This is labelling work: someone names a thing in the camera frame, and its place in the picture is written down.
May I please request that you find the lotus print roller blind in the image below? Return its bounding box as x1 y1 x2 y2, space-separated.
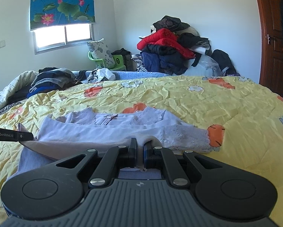
30 0 96 31

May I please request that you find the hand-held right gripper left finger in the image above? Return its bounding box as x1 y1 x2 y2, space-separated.
53 138 137 188

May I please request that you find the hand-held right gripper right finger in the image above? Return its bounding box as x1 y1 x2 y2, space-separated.
143 141 228 188

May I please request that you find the metal door handle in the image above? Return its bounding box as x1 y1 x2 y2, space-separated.
267 34 280 46

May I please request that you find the green plastic chair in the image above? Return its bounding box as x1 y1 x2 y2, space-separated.
88 51 127 72

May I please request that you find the clear plastic bag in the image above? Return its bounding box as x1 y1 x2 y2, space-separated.
186 54 223 77

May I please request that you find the dark bag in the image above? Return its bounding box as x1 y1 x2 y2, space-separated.
111 48 134 71

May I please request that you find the blue blanket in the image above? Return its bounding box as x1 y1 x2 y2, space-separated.
72 70 173 81

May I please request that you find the crumpled white cloth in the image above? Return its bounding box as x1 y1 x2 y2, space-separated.
87 68 116 84

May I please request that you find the black jacket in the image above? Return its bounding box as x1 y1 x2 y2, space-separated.
177 32 209 67

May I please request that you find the grey patterned cushion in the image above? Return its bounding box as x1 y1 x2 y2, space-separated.
87 38 116 69

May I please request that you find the yellow printed quilt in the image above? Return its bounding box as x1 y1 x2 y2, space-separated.
0 74 283 227

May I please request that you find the black mesh garment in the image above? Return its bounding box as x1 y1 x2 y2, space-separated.
152 15 190 33

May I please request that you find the light purple sweater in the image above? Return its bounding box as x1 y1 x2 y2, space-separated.
12 107 215 180

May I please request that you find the stack of folded clothes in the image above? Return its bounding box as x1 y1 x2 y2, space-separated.
27 67 83 99

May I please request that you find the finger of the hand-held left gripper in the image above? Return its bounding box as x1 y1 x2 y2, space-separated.
0 126 34 143

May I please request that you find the black backpack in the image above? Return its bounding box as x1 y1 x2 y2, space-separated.
211 49 238 76

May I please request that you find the window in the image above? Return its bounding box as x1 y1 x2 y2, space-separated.
33 23 95 55

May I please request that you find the red jacket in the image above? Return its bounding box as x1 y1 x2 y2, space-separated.
137 28 196 59

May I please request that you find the black white checked cloth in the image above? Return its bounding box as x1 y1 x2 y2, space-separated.
131 54 148 73

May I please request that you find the black white striped cloth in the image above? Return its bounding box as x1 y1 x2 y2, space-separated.
0 101 24 120

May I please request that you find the white quilt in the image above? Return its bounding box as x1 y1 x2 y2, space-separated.
0 70 39 119

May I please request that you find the brown wooden door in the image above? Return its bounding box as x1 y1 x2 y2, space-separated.
251 0 283 104

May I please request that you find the navy blue jacket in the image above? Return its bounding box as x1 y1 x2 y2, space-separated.
140 44 189 76

